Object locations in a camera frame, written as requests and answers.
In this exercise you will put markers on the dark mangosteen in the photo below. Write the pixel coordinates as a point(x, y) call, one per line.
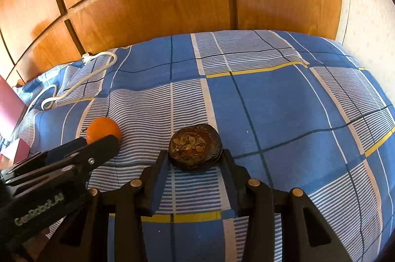
point(194, 146)

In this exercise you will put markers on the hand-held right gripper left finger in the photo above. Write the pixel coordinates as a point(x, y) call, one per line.
point(163, 171)

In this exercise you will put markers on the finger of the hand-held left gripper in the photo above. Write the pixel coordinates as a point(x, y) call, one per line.
point(66, 147)
point(101, 150)

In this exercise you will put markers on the wooden wardrobe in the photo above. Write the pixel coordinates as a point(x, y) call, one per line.
point(154, 2)

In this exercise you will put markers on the small pink box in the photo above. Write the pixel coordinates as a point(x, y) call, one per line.
point(14, 148)

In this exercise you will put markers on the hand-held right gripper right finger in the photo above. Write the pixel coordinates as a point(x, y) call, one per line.
point(230, 178)

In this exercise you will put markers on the blue plaid blanket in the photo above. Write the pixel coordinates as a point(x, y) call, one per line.
point(277, 110)

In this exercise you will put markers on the orange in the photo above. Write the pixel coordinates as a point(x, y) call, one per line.
point(103, 127)

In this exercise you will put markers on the pink rimmed tray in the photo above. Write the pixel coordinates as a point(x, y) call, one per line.
point(9, 107)

